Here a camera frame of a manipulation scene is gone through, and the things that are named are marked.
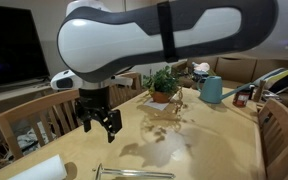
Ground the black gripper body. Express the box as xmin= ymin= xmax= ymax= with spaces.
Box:
xmin=74 ymin=86 xmax=117 ymax=118

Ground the small brown upright block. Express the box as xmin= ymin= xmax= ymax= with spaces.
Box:
xmin=252 ymin=78 xmax=267 ymax=103

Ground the wooden slat back chair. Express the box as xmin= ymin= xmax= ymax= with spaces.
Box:
xmin=109 ymin=71 xmax=143 ymax=110
xmin=256 ymin=97 xmax=288 ymax=180
xmin=0 ymin=88 xmax=85 ymax=161

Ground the white tray under pot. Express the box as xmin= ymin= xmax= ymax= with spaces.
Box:
xmin=142 ymin=96 xmax=179 ymax=112

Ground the green plant in terracotta pot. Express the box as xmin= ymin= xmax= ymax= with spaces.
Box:
xmin=141 ymin=65 xmax=185 ymax=105

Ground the patterned white cloth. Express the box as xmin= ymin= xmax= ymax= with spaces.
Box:
xmin=15 ymin=121 xmax=57 ymax=153

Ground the white television cabinet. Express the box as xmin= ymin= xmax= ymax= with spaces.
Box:
xmin=0 ymin=79 xmax=62 ymax=122

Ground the black flat screen television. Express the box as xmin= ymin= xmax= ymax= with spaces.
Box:
xmin=0 ymin=3 xmax=51 ymax=90

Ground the white and pink cloth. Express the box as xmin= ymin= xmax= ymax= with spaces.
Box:
xmin=190 ymin=61 xmax=212 ymax=75

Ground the teal watering can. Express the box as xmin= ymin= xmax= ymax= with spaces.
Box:
xmin=196 ymin=75 xmax=255 ymax=105

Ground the red jar with black lid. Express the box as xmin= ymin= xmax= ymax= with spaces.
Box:
xmin=232 ymin=88 xmax=252 ymax=109

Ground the brown sofa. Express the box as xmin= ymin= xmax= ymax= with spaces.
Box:
xmin=170 ymin=54 xmax=288 ymax=113

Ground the stack of magazines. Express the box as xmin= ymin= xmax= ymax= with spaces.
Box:
xmin=260 ymin=88 xmax=282 ymax=101

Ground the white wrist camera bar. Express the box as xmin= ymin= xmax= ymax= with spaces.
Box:
xmin=50 ymin=68 xmax=134 ymax=93

